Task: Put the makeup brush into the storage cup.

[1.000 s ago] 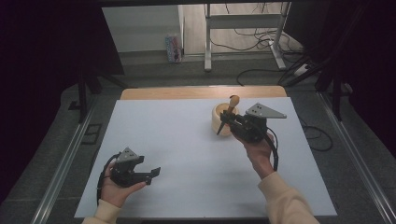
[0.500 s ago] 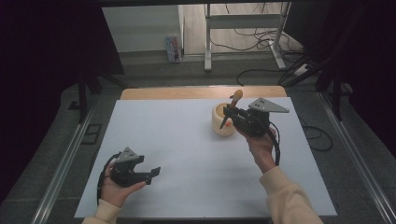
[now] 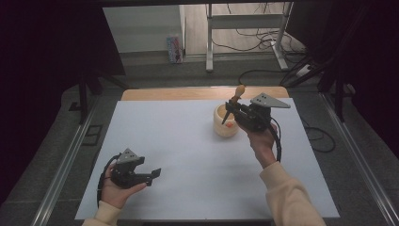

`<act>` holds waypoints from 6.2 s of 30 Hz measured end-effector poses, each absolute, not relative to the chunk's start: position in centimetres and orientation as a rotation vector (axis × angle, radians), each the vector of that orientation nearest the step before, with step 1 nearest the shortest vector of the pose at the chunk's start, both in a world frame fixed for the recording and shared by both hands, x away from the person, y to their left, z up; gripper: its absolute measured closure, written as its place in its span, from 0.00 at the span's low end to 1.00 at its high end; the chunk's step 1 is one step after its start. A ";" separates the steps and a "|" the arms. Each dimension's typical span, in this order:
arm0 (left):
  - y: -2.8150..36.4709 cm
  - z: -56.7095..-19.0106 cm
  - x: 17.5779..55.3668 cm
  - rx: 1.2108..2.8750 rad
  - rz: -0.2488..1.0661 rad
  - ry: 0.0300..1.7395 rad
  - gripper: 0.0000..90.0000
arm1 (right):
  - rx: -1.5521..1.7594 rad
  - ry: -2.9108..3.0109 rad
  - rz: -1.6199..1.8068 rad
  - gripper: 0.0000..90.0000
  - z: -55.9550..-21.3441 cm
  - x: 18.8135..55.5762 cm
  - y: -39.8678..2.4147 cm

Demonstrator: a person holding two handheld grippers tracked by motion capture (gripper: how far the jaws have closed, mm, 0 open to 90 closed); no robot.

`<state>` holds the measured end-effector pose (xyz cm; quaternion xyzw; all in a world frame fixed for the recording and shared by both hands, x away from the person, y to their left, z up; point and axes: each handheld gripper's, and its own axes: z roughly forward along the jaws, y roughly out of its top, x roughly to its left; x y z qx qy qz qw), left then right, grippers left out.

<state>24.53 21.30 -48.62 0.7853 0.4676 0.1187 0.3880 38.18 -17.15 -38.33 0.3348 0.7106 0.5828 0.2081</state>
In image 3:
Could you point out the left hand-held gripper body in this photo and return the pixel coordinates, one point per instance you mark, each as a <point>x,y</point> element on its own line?
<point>125,171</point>

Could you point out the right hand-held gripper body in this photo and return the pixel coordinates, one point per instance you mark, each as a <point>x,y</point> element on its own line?
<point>255,117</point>

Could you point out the cream round brush holder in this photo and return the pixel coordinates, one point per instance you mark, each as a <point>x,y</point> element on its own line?
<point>223,130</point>

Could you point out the person's left hand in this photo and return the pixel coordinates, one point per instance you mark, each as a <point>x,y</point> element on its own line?
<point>114,194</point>

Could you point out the person's right hand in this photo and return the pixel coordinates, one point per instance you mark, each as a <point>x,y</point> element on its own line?
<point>262,144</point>

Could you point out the white table mat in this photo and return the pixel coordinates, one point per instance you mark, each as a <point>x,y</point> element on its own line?
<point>188,144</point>

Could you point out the white power strip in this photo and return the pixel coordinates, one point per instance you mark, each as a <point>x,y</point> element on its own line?
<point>302,70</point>

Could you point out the black metal stand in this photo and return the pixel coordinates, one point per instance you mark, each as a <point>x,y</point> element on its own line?
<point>83,97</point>

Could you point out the white cabinet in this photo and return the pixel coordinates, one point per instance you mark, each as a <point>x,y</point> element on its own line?
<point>141,28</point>

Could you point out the dark curtain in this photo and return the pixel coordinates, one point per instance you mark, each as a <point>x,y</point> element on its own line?
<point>360,56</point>
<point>40,78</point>

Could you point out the metal floor rail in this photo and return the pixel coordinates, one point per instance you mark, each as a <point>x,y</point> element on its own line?
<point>62,169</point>
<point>360,163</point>

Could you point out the white metal desk frame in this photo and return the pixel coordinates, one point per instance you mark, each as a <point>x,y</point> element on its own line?
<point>244,22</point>

